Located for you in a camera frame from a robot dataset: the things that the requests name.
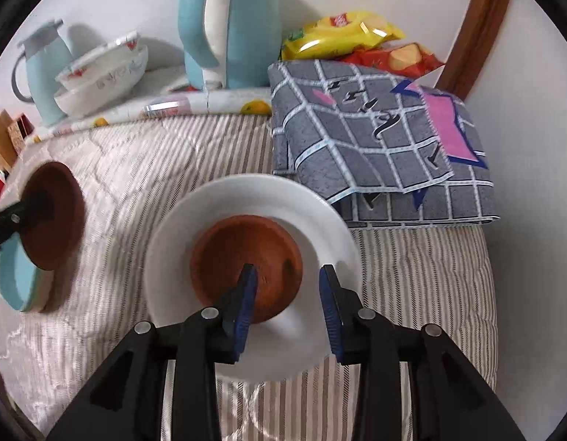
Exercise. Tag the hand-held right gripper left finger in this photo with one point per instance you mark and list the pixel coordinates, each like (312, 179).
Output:
(244, 303)

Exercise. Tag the large white bowl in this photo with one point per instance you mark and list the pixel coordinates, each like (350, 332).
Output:
(104, 92)

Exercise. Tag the small brown bowl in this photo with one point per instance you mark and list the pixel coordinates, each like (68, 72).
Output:
(246, 243)
(58, 239)

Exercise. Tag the yellow snack bag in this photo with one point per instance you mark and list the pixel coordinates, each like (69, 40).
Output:
(338, 34)

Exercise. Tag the striped quilt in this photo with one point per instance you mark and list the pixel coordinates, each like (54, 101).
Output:
(150, 161)

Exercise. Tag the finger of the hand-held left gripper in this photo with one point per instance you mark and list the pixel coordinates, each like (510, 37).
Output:
(22, 216)

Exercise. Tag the brown wooden door frame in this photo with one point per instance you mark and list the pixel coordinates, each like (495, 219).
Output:
(481, 23)

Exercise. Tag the grey checked cloth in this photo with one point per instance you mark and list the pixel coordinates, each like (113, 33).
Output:
(357, 138)

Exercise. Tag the red snack bag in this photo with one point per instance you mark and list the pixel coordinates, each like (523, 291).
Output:
(403, 62)

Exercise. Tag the rolled printed table cover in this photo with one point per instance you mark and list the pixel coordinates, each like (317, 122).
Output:
(182, 105)

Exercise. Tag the patterned brown box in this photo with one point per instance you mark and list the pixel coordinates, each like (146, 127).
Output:
(19, 131)

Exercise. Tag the blue square plate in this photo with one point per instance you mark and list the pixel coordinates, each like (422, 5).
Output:
(16, 280)

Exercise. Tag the light blue thermos jug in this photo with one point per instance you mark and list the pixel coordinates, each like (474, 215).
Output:
(45, 73)

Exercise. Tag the light blue electric kettle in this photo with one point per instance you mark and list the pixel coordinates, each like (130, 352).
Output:
(251, 32)

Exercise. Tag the plain white bowl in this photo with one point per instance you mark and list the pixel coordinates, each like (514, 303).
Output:
(246, 197)

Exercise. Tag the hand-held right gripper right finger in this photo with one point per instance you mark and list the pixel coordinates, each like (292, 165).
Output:
(329, 312)

